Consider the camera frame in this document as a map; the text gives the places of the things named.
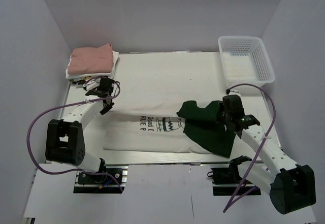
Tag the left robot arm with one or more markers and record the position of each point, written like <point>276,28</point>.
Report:
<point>65,138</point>

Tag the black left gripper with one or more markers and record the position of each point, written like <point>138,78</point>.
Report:
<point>105,109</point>

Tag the white plastic basket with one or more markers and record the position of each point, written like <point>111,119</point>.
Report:
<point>244,59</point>

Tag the white folded t-shirt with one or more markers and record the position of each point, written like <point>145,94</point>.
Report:
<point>110,74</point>

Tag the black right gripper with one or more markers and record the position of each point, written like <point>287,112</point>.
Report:
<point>224,122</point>

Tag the pink t-shirt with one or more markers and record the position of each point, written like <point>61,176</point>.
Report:
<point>90,60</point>

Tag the white and green t-shirt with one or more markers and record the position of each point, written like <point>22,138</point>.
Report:
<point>168,127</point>

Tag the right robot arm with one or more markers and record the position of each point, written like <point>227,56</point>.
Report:
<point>289,185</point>

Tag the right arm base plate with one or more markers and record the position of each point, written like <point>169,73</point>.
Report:
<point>223,184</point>

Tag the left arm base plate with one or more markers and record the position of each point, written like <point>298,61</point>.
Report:
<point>103,184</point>

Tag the printed folded t-shirt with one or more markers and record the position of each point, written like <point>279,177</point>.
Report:
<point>83,81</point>

